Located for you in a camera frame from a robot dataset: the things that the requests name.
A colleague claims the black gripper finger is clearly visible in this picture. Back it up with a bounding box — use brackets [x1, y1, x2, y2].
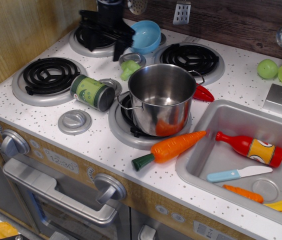
[80, 23, 102, 52]
[112, 37, 133, 62]

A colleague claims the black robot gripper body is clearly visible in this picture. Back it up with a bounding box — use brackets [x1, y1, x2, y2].
[79, 0, 135, 38]

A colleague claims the light green toy broccoli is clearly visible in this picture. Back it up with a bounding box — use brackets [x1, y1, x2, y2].
[120, 60, 141, 81]

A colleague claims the stainless steel pot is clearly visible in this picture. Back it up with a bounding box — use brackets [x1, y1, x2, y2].
[121, 63, 205, 137]

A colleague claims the back left black burner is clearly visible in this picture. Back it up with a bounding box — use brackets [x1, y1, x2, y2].
[68, 20, 130, 59]

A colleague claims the back grey stovetop knob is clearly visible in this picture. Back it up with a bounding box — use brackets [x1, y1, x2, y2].
[119, 52, 147, 67]

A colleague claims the grey stovetop knob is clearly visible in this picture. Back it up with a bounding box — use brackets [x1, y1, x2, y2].
[99, 78, 122, 97]
[57, 109, 92, 136]
[119, 52, 147, 67]

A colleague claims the blue plastic bowl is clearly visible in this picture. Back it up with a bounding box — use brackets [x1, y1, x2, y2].
[130, 20, 161, 55]

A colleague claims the hanging metal skimmer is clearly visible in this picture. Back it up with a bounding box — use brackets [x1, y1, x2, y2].
[127, 0, 148, 15]

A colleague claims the middle grey stovetop knob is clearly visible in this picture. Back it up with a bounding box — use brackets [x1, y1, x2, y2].
[99, 78, 122, 97]

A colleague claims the green toy food can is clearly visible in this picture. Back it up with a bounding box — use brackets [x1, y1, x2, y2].
[70, 74, 115, 112]

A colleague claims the front left black burner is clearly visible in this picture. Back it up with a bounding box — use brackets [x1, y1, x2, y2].
[11, 57, 87, 107]

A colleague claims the hanging metal spatula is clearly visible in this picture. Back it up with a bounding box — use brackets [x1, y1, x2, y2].
[173, 0, 192, 25]

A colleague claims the front grey stovetop knob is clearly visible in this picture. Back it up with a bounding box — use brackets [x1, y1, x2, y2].
[57, 109, 92, 136]

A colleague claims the red toy chili pepper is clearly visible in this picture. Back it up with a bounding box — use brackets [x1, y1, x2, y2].
[193, 84, 215, 102]

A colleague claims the large orange toy carrot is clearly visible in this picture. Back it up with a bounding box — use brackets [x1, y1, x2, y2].
[131, 131, 207, 172]

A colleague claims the oven clock display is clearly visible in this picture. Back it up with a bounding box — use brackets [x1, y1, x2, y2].
[43, 148, 79, 174]

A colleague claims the left grey oven knob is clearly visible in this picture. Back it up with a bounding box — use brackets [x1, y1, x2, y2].
[1, 129, 31, 158]

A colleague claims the grey oven knob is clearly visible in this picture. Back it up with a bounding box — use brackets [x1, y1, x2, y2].
[1, 129, 31, 158]
[94, 173, 127, 205]

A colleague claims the right grey oven knob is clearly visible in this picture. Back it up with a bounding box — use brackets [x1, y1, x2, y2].
[94, 173, 127, 205]

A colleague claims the green toy apple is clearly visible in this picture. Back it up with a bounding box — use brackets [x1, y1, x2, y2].
[257, 59, 279, 79]

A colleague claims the grey plastic sink basin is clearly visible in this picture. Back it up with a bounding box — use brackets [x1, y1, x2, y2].
[176, 100, 282, 226]

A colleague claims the red toy ketchup bottle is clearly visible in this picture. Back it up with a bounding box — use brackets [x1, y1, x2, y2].
[215, 131, 282, 168]

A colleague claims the small orange carrot piece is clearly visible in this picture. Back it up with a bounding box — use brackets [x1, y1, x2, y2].
[222, 184, 264, 204]

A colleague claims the yellow object bottom left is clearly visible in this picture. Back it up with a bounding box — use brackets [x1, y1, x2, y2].
[0, 222, 19, 239]

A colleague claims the blue handled toy knife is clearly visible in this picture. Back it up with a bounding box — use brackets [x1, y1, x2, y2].
[206, 166, 273, 183]

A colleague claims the grey oven door handle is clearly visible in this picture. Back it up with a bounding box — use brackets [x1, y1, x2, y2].
[3, 158, 118, 228]

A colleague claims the grey dishwasher handle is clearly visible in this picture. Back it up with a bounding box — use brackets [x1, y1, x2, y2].
[137, 224, 157, 240]

